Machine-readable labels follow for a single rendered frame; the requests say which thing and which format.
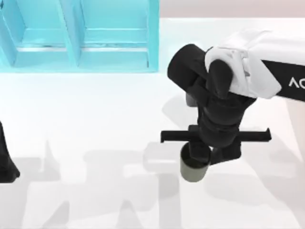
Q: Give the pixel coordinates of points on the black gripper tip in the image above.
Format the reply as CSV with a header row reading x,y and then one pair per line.
x,y
7,162

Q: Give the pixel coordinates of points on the light blue rack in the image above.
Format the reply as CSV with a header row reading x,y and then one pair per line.
x,y
71,35

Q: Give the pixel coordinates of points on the grey green cup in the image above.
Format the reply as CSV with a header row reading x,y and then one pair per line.
x,y
193,171

